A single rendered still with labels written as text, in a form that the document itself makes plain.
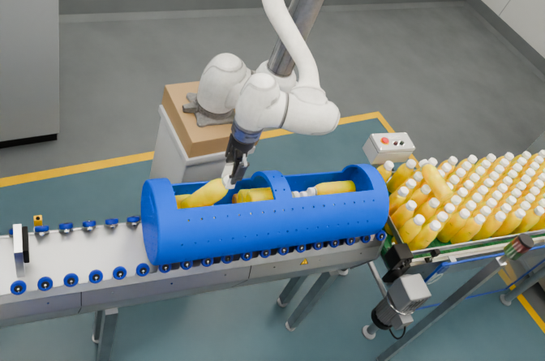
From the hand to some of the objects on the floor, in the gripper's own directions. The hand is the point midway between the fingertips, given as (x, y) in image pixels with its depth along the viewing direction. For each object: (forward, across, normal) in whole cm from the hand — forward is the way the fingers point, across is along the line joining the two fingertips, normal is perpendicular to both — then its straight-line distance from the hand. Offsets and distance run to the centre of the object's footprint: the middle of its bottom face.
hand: (229, 176), depth 165 cm
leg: (+130, -7, -35) cm, 135 cm away
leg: (+130, +7, -35) cm, 135 cm away
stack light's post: (+131, +36, +109) cm, 174 cm away
